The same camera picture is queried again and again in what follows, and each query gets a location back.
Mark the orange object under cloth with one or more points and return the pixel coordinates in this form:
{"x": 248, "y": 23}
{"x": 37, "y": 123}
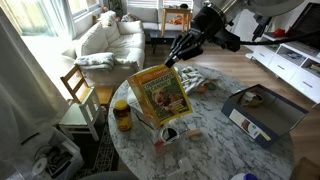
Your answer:
{"x": 201, "y": 88}

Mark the yellow dog picture book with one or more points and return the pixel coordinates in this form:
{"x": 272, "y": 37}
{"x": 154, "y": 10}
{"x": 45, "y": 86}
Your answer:
{"x": 163, "y": 96}

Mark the white cup dark contents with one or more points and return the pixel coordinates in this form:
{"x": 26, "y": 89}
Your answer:
{"x": 170, "y": 135}

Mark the wooden chair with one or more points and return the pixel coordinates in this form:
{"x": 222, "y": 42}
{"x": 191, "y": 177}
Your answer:
{"x": 90, "y": 91}

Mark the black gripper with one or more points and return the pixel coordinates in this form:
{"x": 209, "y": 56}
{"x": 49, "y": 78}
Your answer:
{"x": 210, "y": 23}

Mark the white sofa back cushion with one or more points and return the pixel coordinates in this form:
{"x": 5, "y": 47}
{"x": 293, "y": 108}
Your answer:
{"x": 130, "y": 27}
{"x": 112, "y": 32}
{"x": 94, "y": 40}

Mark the grey white throw blanket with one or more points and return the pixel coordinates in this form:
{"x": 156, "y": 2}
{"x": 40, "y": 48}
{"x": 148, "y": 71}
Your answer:
{"x": 95, "y": 61}

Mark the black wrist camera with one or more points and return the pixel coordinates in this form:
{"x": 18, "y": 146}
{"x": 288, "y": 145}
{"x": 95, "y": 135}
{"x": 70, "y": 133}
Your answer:
{"x": 228, "y": 40}

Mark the black coffee table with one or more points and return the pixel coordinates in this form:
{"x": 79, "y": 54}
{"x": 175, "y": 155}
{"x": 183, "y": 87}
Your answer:
{"x": 158, "y": 35}

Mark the small wooden block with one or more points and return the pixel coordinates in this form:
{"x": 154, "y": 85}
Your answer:
{"x": 194, "y": 133}
{"x": 213, "y": 79}

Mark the small white chair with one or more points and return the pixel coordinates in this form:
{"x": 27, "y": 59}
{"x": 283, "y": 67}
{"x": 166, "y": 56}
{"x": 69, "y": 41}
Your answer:
{"x": 78, "y": 116}

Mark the small red cup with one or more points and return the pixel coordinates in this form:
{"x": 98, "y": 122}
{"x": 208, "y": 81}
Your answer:
{"x": 159, "y": 148}

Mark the white sofa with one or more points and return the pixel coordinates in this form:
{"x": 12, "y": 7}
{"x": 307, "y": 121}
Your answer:
{"x": 113, "y": 50}

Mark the round ceramic bowl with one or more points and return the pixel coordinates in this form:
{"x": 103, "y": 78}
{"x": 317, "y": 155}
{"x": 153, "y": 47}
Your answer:
{"x": 258, "y": 99}

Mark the white curtain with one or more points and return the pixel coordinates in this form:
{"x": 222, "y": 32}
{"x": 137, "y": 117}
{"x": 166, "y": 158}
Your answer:
{"x": 26, "y": 93}

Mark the dark patterned rug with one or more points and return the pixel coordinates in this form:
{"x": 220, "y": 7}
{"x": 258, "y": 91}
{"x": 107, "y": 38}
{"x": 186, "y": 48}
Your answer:
{"x": 100, "y": 156}

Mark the light wooden side table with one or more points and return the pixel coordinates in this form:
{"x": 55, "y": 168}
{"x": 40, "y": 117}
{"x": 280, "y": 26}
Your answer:
{"x": 176, "y": 10}

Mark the small green bowl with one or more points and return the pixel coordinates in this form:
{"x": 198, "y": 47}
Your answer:
{"x": 212, "y": 86}

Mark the dark hanging jacket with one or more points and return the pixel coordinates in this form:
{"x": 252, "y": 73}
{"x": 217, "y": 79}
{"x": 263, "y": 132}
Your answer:
{"x": 261, "y": 26}

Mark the white TV cabinet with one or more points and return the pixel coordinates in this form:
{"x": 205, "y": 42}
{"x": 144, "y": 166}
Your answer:
{"x": 290, "y": 70}

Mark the grey armchair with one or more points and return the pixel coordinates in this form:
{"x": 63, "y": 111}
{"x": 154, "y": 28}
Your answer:
{"x": 143, "y": 16}

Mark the black television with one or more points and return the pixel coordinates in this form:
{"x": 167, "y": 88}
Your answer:
{"x": 308, "y": 25}

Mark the floral pillow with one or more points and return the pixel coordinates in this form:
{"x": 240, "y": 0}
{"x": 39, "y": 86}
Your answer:
{"x": 106, "y": 18}
{"x": 129, "y": 17}

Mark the striped crumpled cloth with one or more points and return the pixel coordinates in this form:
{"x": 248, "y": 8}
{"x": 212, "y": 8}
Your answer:
{"x": 195, "y": 78}

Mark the red object on cabinet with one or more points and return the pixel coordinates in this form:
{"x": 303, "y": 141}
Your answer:
{"x": 279, "y": 32}

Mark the amber pill bottle yellow lid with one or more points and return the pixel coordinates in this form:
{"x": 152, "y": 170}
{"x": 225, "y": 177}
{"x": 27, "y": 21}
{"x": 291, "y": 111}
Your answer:
{"x": 122, "y": 116}

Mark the dark blue storage box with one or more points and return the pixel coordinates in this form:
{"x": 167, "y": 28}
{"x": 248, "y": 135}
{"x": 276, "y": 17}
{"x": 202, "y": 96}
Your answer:
{"x": 266, "y": 123}

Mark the white bottle blue label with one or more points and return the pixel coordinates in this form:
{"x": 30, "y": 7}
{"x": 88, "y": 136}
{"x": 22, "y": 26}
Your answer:
{"x": 245, "y": 176}

